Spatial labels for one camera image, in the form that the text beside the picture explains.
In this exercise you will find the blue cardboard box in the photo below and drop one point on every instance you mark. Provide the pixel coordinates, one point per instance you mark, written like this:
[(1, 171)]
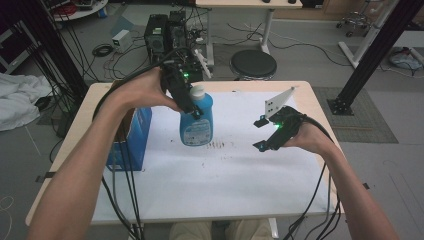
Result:
[(140, 140)]

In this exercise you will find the office chair base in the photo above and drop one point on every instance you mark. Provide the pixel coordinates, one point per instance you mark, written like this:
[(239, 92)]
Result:
[(355, 21)]

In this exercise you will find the white metal stand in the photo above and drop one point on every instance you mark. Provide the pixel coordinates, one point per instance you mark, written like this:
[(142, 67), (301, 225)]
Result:
[(366, 40)]

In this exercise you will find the person's leg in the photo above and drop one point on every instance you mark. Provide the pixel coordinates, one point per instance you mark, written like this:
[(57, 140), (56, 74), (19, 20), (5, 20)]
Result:
[(190, 231), (248, 230)]

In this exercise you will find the blue bag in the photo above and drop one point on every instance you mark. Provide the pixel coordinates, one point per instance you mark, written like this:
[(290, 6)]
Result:
[(405, 60)]

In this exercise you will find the light wooden desk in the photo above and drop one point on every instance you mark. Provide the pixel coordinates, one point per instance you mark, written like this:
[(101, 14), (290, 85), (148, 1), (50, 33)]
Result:
[(246, 3)]

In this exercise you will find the black aluminium post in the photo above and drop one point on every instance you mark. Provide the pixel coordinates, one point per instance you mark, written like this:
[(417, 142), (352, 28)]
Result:
[(380, 46)]

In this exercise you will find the black round stool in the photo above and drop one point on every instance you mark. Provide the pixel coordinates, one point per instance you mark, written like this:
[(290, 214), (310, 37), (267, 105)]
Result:
[(253, 64)]

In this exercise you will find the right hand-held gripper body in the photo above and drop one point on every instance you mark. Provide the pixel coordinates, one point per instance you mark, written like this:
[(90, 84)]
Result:
[(288, 125)]

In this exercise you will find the person's left hand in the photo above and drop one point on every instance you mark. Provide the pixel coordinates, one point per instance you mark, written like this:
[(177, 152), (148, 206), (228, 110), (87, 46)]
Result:
[(143, 90)]

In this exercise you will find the black tape strip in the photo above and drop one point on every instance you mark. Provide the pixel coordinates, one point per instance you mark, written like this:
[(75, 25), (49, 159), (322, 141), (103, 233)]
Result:
[(50, 175)]

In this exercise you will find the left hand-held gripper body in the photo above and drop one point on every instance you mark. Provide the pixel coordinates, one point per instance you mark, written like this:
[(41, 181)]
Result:
[(176, 80)]

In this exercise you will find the white paper sheet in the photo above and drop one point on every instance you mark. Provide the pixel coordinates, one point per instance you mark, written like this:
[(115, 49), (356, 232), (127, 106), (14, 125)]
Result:
[(206, 186)]

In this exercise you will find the grey metal rack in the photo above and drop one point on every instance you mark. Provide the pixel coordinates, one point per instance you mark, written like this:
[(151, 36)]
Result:
[(13, 63)]

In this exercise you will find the round white table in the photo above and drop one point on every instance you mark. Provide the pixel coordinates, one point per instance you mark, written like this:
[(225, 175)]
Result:
[(83, 13)]

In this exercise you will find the person's left leg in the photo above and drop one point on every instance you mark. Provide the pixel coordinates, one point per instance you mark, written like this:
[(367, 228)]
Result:
[(190, 231)]

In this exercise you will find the person's right hand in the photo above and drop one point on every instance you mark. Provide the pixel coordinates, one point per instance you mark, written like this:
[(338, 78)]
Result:
[(313, 138)]

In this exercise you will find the small white device box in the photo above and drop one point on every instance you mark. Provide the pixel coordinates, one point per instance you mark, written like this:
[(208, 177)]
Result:
[(121, 40)]

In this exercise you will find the person's right leg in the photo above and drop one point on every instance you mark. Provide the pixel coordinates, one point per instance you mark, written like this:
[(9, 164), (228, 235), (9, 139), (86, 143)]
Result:
[(248, 230)]

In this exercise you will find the blue bottle with white cap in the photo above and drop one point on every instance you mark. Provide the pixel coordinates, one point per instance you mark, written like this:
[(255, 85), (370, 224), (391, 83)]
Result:
[(197, 130)]

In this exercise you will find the wooden table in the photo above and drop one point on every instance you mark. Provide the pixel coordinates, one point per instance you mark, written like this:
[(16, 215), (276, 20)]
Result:
[(320, 96)]

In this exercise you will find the black computer tower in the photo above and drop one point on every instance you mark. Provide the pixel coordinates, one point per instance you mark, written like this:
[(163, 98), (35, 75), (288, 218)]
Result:
[(156, 36), (177, 30)]

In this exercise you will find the white cloth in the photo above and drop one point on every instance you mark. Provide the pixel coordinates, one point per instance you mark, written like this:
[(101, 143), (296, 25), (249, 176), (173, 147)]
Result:
[(20, 100)]

